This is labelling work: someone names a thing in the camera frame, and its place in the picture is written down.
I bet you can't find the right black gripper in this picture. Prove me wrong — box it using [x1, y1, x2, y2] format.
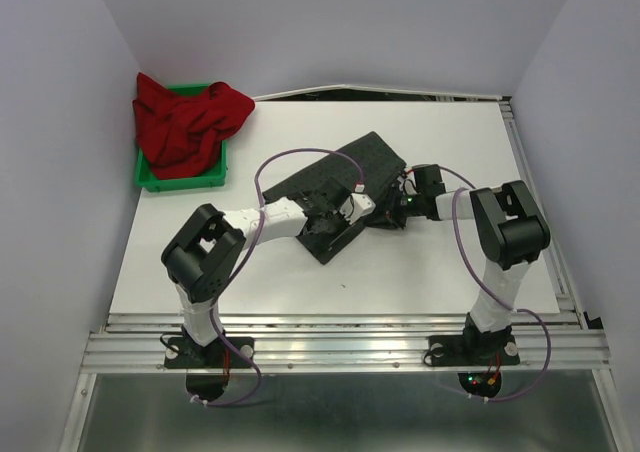
[364, 184, 424, 229]

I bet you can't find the dark grey dotted skirt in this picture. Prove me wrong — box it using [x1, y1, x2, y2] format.
[262, 132, 406, 265]

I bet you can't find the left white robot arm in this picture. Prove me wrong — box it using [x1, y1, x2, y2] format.
[161, 180, 375, 366]

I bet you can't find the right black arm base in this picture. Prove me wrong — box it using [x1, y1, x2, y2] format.
[422, 335, 521, 368]

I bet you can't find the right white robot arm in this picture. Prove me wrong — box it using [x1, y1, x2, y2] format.
[366, 164, 551, 362]

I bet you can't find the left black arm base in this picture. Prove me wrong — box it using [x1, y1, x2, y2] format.
[159, 334, 252, 369]

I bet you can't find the red skirt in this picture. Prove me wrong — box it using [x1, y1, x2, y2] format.
[132, 71, 256, 179]

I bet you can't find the green plastic bin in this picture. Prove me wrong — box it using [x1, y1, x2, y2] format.
[134, 82, 229, 194]

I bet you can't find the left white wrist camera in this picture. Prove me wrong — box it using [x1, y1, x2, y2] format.
[340, 193, 376, 224]

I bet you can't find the white back wall trim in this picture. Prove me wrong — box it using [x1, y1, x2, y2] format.
[253, 84, 511, 102]

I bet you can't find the aluminium rail frame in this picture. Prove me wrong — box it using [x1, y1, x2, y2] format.
[62, 101, 632, 451]

